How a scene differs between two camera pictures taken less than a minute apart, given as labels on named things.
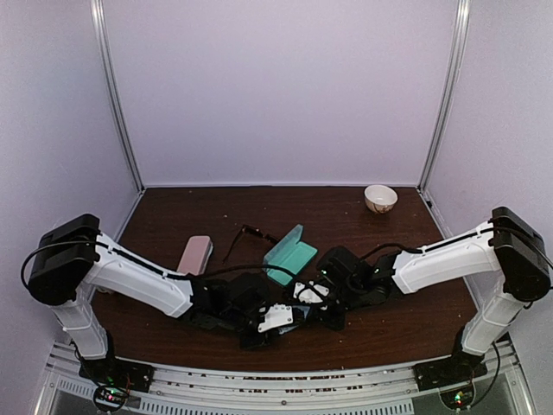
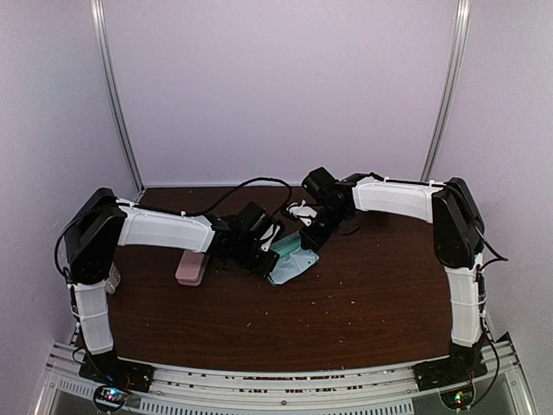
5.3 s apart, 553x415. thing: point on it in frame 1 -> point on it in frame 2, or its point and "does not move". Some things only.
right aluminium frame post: (458, 60) does not move
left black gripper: (248, 342) -> (263, 269)
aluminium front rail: (505, 390) does not move
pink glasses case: (196, 255) does not move
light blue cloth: (283, 329) -> (293, 258)
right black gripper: (336, 323) -> (317, 241)
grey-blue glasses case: (289, 254) does not move
